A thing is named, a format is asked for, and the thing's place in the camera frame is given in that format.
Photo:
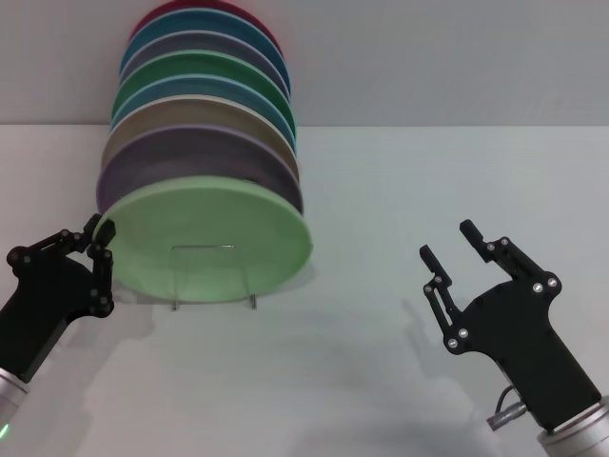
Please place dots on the clear acrylic plate rack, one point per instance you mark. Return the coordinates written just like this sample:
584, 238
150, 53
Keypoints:
174, 285

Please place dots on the red plate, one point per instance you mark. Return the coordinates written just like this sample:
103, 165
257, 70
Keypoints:
145, 19

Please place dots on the lilac purple plate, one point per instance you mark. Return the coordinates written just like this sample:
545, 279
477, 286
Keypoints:
190, 157

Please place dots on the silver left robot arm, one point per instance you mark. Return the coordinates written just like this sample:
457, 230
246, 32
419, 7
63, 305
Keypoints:
9, 395

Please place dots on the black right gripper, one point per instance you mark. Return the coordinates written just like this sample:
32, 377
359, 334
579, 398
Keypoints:
518, 333

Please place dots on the light green plate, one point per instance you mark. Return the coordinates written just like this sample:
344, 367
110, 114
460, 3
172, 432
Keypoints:
204, 238

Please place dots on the grey purple plate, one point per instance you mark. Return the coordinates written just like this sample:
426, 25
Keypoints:
190, 43

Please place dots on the deep blue plate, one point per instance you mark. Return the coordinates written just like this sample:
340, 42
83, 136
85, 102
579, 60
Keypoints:
190, 24

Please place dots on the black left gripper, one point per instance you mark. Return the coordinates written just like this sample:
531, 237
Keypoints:
43, 309

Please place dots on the dark green plate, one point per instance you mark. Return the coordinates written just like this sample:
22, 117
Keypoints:
190, 64

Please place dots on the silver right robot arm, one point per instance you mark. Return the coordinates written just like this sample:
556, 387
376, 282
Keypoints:
580, 438

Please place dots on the light blue plate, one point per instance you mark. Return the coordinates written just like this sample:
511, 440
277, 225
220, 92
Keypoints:
181, 88

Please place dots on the beige plate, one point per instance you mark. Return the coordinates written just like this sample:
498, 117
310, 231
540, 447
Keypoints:
190, 114

